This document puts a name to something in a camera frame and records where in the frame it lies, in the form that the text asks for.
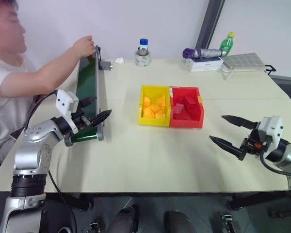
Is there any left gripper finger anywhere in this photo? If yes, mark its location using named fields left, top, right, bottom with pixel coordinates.
left=90, top=109, right=113, bottom=126
left=79, top=97, right=97, bottom=109

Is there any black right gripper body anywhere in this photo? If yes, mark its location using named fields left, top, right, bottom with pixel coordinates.
left=242, top=121, right=270, bottom=154

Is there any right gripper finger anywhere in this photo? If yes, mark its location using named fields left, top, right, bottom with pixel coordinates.
left=221, top=115, right=258, bottom=130
left=209, top=135, right=246, bottom=161

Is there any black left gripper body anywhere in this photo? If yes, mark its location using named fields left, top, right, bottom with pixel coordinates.
left=72, top=110, right=93, bottom=130

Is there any green conveyor belt grey frame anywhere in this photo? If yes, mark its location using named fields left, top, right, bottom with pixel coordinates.
left=64, top=45, right=113, bottom=148

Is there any person's right hand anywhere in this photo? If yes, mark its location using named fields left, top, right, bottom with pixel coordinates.
left=71, top=35, right=97, bottom=58

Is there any red plastic bin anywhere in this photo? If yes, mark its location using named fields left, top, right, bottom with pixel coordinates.
left=169, top=86, right=206, bottom=129

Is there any yellow plastic bin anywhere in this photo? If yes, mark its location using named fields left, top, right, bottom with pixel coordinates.
left=137, top=84, right=172, bottom=127

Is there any red block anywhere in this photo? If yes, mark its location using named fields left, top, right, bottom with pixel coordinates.
left=184, top=94, right=197, bottom=108
left=172, top=103, right=185, bottom=120

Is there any black clip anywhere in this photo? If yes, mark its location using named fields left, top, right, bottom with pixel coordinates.
left=264, top=65, right=277, bottom=76

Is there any white grid patterned stand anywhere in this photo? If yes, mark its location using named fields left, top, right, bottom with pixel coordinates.
left=221, top=52, right=266, bottom=81

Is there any white product box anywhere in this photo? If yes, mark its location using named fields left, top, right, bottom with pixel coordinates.
left=184, top=56, right=225, bottom=69
left=189, top=65, right=223, bottom=73

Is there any clear tape roll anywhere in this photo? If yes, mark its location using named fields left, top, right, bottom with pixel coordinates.
left=134, top=50, right=152, bottom=67

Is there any folded grey purple umbrella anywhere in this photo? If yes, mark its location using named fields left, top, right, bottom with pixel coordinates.
left=182, top=48, right=230, bottom=59

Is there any green plastic bottle yellow cap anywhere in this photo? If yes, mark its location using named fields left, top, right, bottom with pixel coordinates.
left=219, top=32, right=235, bottom=57

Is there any white bottle blue cap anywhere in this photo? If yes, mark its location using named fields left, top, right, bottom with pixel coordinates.
left=138, top=38, right=150, bottom=56

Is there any person in white t-shirt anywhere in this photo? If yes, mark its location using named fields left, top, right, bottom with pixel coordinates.
left=0, top=0, right=41, bottom=164

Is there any dark rounded shape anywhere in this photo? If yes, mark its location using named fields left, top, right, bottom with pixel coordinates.
left=106, top=206, right=139, bottom=233

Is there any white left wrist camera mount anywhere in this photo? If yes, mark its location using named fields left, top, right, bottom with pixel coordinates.
left=55, top=89, right=80, bottom=134

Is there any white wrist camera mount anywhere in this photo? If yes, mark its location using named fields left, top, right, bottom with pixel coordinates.
left=55, top=89, right=80, bottom=134
left=258, top=116, right=284, bottom=146

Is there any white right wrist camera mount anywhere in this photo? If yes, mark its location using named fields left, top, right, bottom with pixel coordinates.
left=258, top=116, right=284, bottom=146

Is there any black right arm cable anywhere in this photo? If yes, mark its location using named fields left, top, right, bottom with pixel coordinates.
left=259, top=149, right=291, bottom=177

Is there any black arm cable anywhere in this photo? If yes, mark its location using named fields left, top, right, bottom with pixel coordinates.
left=24, top=90, right=77, bottom=233
left=259, top=149, right=291, bottom=177

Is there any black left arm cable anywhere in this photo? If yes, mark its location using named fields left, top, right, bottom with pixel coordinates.
left=24, top=90, right=77, bottom=233

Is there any grey wall column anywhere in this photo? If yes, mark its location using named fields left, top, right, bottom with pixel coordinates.
left=194, top=0, right=226, bottom=50

